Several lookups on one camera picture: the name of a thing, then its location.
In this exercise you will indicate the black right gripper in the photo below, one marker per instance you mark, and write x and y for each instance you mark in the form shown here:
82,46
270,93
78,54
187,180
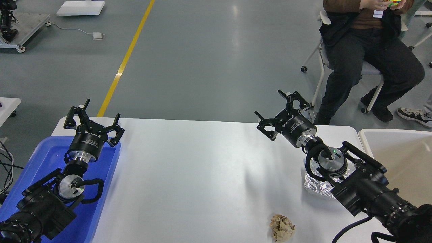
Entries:
294,128

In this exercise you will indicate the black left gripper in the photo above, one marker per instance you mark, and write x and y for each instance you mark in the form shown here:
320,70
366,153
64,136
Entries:
88,140

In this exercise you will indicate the silver foil bag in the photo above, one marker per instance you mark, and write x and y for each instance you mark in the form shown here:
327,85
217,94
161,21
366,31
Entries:
323,189

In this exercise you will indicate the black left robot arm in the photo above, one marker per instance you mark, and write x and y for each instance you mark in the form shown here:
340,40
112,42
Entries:
47,207

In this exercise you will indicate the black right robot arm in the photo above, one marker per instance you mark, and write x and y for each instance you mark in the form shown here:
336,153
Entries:
358,180

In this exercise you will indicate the white side table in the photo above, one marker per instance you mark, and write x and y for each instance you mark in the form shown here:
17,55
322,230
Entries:
8,106

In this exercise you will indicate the white floor power box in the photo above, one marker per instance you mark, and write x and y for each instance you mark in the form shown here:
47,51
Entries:
97,36

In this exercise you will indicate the seated person in black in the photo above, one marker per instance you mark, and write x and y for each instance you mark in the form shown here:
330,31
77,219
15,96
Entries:
366,31

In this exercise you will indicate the crumpled brown paper ball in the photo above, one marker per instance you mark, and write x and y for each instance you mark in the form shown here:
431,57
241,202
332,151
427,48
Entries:
282,228

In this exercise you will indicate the white flat board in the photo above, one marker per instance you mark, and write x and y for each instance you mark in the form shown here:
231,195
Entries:
81,8

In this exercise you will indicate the metal wheeled platform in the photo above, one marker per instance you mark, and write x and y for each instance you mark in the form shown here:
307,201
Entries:
28,24

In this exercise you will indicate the beige plastic bin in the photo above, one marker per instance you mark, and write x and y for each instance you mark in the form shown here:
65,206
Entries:
407,155

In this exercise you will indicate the black device on platform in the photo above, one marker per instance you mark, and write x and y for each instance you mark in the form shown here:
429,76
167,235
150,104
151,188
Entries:
7,7

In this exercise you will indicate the colourful puzzle cube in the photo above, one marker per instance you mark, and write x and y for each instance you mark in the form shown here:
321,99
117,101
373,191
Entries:
394,3

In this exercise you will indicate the white chair legs background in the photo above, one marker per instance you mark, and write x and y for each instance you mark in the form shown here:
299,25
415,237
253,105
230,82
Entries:
426,29

